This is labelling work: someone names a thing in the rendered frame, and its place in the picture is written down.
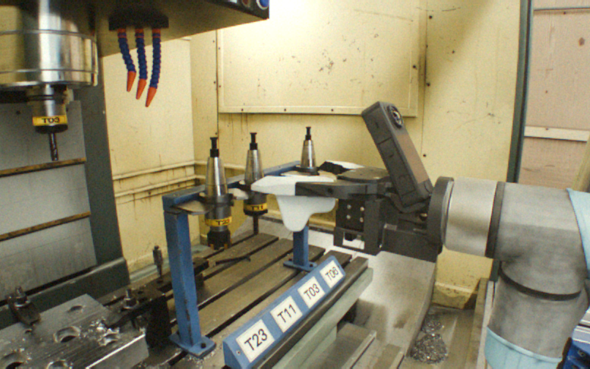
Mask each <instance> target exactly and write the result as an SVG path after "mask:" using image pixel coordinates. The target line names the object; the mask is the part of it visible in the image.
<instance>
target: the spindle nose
mask: <svg viewBox="0 0 590 369"><path fill-rule="evenodd" d="M96 41H97V35H96V14H95V10H94V9H93V8H92V7H90V6H89V5H87V4H84V3H82V2H79V1H75V0H0V90H1V91H25V90H26V89H32V88H34V87H46V86H67V88H68V89H85V88H91V87H94V86H96V85H97V75H98V66H97V43H96Z"/></svg>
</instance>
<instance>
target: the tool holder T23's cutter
mask: <svg viewBox="0 0 590 369"><path fill-rule="evenodd" d="M207 242H208V247H211V250H219V249H220V248H221V247H224V250H227V249H228V248H230V247H231V245H232V239H231V231H230V230H229V229H227V230H225V231H211V230H209V233H207Z"/></svg>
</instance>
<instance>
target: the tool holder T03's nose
mask: <svg viewBox="0 0 590 369"><path fill-rule="evenodd" d="M34 130H35V132H36V133H39V134H51V133H63V132H65V131H66V130H68V126H67V124H58V125H48V126H35V127H34Z"/></svg>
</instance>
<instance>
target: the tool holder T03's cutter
mask: <svg viewBox="0 0 590 369"><path fill-rule="evenodd" d="M48 140H49V144H50V151H51V159H52V161H57V160H59V154H58V147H57V141H56V134H55V133H51V134H48Z"/></svg>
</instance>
